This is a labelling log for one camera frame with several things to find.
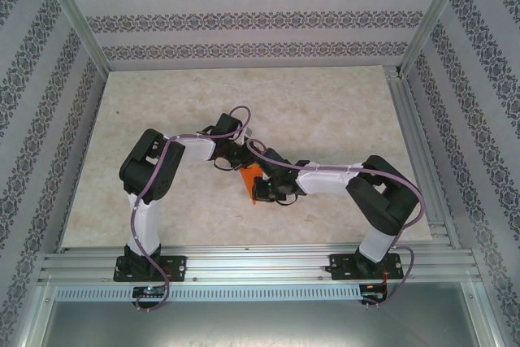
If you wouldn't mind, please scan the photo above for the orange paper sheet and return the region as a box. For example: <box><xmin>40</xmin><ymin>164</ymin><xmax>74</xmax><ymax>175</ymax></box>
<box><xmin>238</xmin><ymin>163</ymin><xmax>266</xmax><ymax>206</ymax></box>

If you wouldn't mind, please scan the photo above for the grey metal sheet panel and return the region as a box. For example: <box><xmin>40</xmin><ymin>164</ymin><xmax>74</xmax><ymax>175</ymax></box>
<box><xmin>15</xmin><ymin>281</ymin><xmax>505</xmax><ymax>347</ymax></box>

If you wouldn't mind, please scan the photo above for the short black left gripper cable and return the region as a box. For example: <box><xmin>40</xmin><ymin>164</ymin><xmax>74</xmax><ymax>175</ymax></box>
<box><xmin>213</xmin><ymin>155</ymin><xmax>239</xmax><ymax>171</ymax></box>

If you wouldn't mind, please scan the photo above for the long aluminium mounting rail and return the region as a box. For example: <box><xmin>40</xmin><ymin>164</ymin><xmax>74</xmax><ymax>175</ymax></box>
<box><xmin>38</xmin><ymin>243</ymin><xmax>480</xmax><ymax>283</ymax></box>

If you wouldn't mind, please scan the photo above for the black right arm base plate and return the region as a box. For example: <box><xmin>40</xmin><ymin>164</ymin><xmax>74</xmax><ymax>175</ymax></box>
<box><xmin>327</xmin><ymin>252</ymin><xmax>403</xmax><ymax>282</ymax></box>

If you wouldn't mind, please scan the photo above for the slotted grey cable duct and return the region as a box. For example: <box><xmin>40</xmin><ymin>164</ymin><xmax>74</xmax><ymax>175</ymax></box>
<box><xmin>54</xmin><ymin>284</ymin><xmax>362</xmax><ymax>302</ymax></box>

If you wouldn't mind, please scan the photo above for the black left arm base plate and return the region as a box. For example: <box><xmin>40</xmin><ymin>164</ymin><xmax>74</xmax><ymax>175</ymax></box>
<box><xmin>113</xmin><ymin>255</ymin><xmax>188</xmax><ymax>283</ymax></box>

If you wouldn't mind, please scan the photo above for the aluminium side rail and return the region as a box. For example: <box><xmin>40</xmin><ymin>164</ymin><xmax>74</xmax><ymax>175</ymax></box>
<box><xmin>383</xmin><ymin>66</ymin><xmax>462</xmax><ymax>249</ymax></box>

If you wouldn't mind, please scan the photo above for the aluminium frame post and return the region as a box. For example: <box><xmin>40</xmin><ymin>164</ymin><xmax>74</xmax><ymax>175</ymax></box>
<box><xmin>36</xmin><ymin>0</ymin><xmax>111</xmax><ymax>74</ymax></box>
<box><xmin>400</xmin><ymin>0</ymin><xmax>475</xmax><ymax>76</ymax></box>

